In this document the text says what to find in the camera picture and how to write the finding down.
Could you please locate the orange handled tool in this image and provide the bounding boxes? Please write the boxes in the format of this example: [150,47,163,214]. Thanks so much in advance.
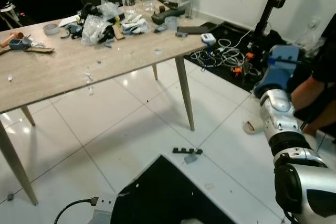
[0,31,25,48]

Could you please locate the white and blue device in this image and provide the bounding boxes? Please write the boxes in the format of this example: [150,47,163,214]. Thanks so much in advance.
[201,33,216,46]

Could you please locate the light wooden table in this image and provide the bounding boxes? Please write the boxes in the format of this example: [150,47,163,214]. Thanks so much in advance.
[0,17,227,206]

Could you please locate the black mat under cables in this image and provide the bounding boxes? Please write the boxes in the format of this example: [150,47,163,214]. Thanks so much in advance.
[184,22,275,94]

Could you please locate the blue grey small box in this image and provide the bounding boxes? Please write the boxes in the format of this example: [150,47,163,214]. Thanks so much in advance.
[8,37,33,51]

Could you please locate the brown wooden strip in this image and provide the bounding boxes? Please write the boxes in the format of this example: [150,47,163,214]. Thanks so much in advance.
[23,45,55,54]

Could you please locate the flat black slab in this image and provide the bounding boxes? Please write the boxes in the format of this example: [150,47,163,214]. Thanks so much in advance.
[177,23,212,35]

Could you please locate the white cable tangle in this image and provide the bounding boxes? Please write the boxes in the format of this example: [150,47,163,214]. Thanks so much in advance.
[189,37,248,70]

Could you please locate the black notched strip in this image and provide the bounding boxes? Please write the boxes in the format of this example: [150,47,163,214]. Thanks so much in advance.
[172,147,203,155]

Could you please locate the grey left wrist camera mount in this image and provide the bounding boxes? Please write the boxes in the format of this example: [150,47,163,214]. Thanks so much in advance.
[91,193,119,224]

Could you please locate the crumpled clear plastic bag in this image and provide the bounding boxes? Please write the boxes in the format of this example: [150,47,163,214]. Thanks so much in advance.
[81,14,114,46]

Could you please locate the person in black shorts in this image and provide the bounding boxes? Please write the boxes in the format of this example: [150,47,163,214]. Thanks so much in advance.
[290,15,336,138]

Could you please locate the white slipper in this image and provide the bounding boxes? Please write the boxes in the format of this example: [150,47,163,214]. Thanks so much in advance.
[242,118,266,135]

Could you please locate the white crumpled cloth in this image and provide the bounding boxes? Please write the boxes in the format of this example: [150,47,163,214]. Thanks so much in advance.
[121,14,149,36]

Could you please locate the black stand pole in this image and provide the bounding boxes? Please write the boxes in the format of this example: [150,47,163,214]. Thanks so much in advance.
[247,0,290,52]

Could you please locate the black bulky controller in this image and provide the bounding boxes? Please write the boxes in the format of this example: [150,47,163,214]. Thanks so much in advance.
[152,6,186,25]

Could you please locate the grey tape roll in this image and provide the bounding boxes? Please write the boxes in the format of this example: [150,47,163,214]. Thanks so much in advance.
[43,23,60,36]

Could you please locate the clear plastic cup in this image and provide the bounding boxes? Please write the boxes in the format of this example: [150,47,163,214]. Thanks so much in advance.
[163,16,180,31]

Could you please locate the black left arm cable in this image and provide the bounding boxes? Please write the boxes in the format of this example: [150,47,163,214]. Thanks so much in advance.
[52,197,99,224]

